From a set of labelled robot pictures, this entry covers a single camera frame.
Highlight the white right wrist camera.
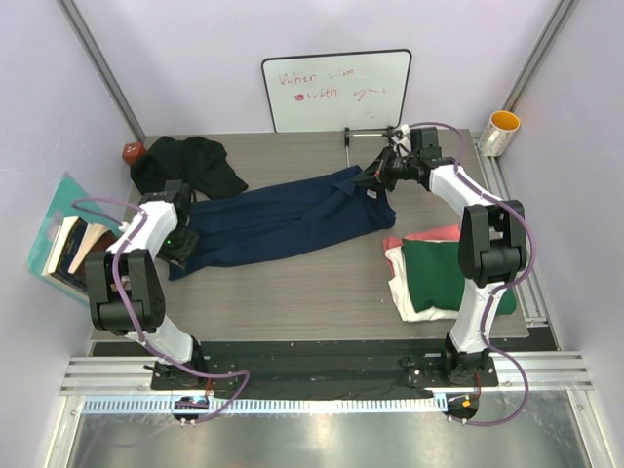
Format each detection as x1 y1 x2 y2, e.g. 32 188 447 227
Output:
390 125 411 156

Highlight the teal plastic folder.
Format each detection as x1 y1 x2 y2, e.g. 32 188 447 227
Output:
27 175 120 305

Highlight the navy blue t shirt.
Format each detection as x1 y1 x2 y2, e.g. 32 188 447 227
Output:
169 166 396 281

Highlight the white perforated cable tray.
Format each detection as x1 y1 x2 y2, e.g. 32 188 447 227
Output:
82 394 448 415

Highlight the dark blue paperback book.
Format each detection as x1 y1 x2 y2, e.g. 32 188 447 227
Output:
42 216 94 303

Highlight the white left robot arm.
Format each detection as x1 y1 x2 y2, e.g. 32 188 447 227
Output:
85 180 208 389

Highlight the brown cover paperback book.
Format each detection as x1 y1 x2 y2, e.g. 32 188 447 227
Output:
68 223 118 283

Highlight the small red cube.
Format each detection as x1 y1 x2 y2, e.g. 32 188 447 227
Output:
122 142 146 166

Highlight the black t shirt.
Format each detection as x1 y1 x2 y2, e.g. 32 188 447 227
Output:
130 136 249 200

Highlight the black wire stand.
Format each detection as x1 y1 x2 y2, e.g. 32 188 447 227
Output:
342 126 394 167

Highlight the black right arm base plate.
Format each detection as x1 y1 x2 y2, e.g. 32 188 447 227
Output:
399 354 499 389

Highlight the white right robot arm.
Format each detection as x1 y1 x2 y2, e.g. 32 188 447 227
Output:
355 122 528 386

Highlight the small whiteboard with red writing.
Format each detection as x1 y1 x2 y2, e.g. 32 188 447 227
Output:
261 49 412 133

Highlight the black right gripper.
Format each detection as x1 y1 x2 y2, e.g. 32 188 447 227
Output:
353 143 419 192

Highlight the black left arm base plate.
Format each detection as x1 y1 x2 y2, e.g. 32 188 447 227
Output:
143 361 242 391

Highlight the folded white t shirt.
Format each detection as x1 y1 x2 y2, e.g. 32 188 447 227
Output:
384 247 458 323

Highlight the white mug yellow inside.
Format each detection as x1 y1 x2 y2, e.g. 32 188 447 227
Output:
477 110 521 158

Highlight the folded pink t shirt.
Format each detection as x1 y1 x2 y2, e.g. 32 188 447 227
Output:
381 224 460 252

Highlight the folded green t shirt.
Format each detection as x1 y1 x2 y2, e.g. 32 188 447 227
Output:
402 237 518 317

